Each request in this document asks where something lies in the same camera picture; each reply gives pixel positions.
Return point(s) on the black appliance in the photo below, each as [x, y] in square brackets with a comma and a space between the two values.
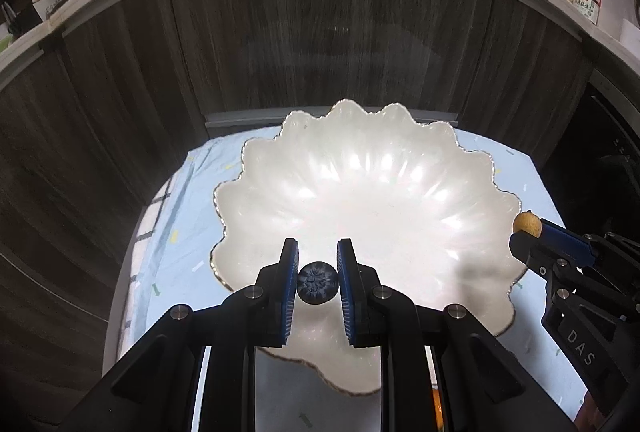
[600, 136]

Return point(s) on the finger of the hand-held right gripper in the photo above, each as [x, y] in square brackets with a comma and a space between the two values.
[530, 254]
[565, 243]

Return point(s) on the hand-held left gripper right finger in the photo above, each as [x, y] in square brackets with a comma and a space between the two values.
[346, 297]

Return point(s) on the white scalloped bowl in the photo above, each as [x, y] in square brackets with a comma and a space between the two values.
[375, 192]

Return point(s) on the tan longan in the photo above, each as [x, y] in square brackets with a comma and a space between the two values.
[526, 223]

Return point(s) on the dark blueberry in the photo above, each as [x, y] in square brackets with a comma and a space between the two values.
[316, 283]

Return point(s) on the dark wood cabinet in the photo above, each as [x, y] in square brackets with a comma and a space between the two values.
[325, 36]

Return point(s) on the light blue patterned tablecloth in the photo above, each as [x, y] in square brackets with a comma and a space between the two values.
[175, 262]

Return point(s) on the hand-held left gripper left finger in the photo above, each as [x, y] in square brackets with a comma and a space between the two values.
[291, 297]

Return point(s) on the white cup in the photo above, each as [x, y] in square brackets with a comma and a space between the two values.
[46, 2]

